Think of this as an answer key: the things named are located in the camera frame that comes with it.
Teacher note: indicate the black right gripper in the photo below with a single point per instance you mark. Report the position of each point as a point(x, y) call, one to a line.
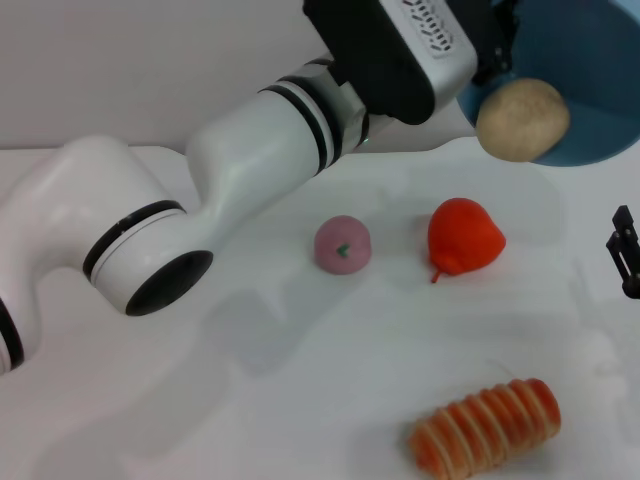
point(634, 289)

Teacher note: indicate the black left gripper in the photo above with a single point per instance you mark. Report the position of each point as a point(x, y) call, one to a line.
point(495, 30)

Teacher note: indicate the beige egg yolk pastry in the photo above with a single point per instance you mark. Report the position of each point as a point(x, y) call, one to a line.
point(522, 120)

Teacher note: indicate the blue plastic bowl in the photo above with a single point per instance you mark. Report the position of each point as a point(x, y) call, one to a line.
point(600, 90)

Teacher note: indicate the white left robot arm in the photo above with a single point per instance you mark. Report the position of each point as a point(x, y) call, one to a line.
point(240, 165)

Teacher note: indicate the orange pear toy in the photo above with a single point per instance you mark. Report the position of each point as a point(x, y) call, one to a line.
point(465, 235)

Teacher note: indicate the striped orange bread roll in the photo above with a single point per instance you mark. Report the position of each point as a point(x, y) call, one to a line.
point(485, 427)

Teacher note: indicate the pink peach bun toy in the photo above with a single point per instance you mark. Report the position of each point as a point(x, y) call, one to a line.
point(342, 245)

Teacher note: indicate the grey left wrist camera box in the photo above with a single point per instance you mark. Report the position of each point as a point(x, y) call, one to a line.
point(395, 55)

